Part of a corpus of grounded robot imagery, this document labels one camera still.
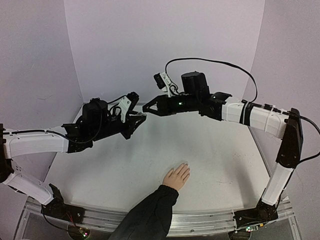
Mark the black sleeved forearm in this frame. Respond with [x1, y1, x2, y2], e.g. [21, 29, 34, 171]
[109, 185, 179, 240]

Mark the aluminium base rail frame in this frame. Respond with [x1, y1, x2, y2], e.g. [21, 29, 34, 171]
[14, 186, 301, 240]

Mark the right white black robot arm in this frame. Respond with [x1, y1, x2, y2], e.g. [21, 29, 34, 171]
[142, 71, 304, 229]

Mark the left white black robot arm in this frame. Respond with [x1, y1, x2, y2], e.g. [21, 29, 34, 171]
[0, 92, 147, 224]

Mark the clear nail polish bottle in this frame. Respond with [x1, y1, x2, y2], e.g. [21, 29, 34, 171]
[136, 112, 147, 117]

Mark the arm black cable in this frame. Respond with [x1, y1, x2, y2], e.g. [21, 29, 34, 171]
[2, 128, 101, 143]
[164, 58, 258, 103]

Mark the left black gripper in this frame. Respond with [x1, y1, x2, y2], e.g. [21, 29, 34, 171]
[92, 112, 146, 143]

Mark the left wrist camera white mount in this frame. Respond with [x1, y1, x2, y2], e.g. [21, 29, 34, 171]
[118, 91, 139, 123]

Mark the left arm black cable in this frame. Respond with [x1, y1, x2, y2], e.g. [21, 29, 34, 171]
[2, 128, 101, 143]

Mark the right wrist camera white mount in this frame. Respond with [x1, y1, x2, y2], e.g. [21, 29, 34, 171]
[153, 72, 179, 98]

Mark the person's bare hand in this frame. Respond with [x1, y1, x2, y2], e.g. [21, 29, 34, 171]
[162, 163, 191, 192]

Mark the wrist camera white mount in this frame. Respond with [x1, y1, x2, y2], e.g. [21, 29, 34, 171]
[118, 91, 139, 123]
[153, 72, 179, 98]

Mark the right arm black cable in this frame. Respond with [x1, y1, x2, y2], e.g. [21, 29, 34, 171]
[164, 58, 258, 103]

